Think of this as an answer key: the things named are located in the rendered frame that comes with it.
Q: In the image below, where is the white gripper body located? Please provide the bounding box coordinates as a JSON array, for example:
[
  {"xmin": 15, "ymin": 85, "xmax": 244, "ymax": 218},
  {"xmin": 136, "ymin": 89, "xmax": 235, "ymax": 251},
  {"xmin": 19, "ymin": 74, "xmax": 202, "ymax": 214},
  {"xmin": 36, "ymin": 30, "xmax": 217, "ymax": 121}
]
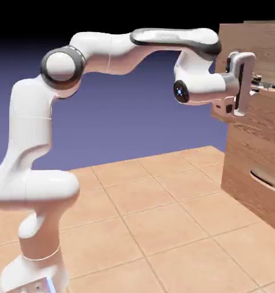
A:
[{"xmin": 225, "ymin": 52, "xmax": 257, "ymax": 117}]

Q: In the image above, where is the shiny metal handle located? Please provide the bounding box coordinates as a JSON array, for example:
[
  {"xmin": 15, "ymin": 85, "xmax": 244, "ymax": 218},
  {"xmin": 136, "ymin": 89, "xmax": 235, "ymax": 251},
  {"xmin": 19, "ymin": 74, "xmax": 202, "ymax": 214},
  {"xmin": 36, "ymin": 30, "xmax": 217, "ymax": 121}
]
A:
[
  {"xmin": 250, "ymin": 169, "xmax": 275, "ymax": 192},
  {"xmin": 253, "ymin": 78, "xmax": 275, "ymax": 93}
]

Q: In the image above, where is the shiny metal handle, free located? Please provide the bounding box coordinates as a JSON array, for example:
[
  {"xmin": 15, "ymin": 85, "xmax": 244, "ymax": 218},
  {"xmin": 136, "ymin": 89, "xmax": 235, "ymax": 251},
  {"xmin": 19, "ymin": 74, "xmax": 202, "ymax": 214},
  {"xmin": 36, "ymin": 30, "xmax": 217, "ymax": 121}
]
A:
[{"xmin": 250, "ymin": 169, "xmax": 275, "ymax": 192}]

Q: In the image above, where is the wooden cabinet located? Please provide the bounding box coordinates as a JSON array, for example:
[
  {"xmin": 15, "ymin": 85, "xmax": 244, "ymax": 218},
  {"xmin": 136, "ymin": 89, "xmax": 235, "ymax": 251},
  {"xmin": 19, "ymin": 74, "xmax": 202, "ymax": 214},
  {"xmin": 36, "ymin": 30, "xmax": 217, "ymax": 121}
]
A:
[{"xmin": 209, "ymin": 20, "xmax": 275, "ymax": 236}]

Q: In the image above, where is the wooden drawer front, free handle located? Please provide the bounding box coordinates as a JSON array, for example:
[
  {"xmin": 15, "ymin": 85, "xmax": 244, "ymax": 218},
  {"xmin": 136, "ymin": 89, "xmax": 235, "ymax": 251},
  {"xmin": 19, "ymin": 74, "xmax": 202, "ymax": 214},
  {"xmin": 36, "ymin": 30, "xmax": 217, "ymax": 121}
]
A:
[{"xmin": 220, "ymin": 120, "xmax": 275, "ymax": 236}]

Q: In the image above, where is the wooden drawer front, grasped handle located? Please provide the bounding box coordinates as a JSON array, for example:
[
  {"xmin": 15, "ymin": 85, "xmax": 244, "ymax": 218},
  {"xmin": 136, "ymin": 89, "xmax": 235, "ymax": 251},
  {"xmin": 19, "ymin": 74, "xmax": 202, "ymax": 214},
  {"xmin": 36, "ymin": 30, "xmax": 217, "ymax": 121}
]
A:
[{"xmin": 209, "ymin": 22, "xmax": 275, "ymax": 148}]

